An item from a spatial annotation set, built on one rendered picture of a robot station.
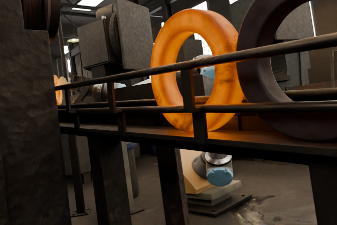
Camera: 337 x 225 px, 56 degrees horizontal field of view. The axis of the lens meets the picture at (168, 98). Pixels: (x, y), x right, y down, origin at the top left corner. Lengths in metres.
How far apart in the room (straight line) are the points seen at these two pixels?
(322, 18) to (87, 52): 10.21
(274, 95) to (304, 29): 6.10
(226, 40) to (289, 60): 6.10
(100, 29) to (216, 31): 4.65
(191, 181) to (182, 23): 1.60
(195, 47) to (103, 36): 2.15
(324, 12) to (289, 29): 7.55
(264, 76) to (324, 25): 13.20
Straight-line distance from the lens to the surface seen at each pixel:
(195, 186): 2.00
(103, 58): 4.98
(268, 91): 0.39
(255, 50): 0.35
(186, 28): 0.48
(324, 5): 13.70
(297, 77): 6.62
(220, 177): 1.85
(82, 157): 3.49
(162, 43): 0.53
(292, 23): 6.26
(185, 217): 1.01
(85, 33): 5.27
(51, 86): 0.82
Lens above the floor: 0.63
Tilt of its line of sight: 2 degrees up
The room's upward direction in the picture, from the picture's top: 8 degrees counter-clockwise
